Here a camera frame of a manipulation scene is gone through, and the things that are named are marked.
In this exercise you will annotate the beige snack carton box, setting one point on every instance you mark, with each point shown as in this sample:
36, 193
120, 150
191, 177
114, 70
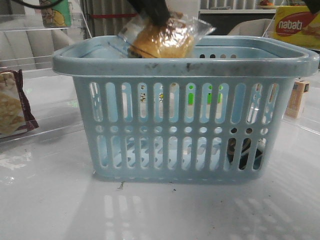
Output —
297, 100

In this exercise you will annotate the yellow popcorn paper cup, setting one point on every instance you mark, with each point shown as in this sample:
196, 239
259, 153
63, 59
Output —
157, 90

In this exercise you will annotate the maroon cracker packet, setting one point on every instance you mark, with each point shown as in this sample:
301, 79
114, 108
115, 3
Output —
16, 117

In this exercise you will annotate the left clear acrylic shelf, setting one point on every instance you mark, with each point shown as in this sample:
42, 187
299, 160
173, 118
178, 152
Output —
27, 45

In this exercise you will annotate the beige armchair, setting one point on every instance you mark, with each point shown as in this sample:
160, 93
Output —
257, 27

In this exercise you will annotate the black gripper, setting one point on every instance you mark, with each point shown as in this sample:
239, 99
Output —
156, 10

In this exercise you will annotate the red green puzzle cube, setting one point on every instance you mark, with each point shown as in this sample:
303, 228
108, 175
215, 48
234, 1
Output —
190, 96

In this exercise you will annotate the light blue plastic basket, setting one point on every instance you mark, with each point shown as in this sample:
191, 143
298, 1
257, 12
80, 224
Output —
173, 141

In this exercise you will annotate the black white tissue pack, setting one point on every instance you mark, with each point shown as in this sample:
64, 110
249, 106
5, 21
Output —
244, 153

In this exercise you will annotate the yellow nabati wafer box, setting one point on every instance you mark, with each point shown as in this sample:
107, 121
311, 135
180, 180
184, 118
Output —
296, 25

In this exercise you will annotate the bagged bread bun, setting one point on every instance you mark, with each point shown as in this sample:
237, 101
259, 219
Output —
176, 39

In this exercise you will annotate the green yellow snack bag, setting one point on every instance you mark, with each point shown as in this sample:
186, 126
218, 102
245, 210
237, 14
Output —
57, 16

